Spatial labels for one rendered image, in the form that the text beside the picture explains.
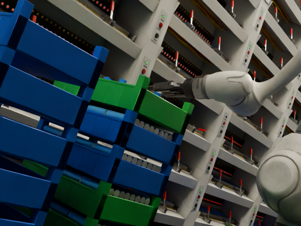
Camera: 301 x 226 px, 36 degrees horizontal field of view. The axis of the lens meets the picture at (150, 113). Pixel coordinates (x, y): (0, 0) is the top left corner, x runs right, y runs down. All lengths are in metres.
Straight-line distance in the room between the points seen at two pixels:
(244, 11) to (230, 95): 0.87
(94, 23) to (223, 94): 0.51
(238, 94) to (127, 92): 0.69
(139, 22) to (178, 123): 0.74
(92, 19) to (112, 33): 0.11
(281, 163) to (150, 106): 0.38
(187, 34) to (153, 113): 0.93
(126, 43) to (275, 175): 0.73
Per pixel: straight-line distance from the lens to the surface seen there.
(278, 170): 1.20
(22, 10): 0.77
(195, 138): 2.11
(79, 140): 1.08
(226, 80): 1.64
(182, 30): 1.89
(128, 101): 1.00
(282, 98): 2.94
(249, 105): 1.75
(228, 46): 2.38
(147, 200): 1.11
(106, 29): 1.57
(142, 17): 1.77
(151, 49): 1.74
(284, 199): 1.20
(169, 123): 1.08
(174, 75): 1.88
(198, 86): 1.68
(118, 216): 1.04
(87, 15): 1.50
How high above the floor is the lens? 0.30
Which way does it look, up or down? 6 degrees up
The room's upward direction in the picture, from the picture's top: 20 degrees clockwise
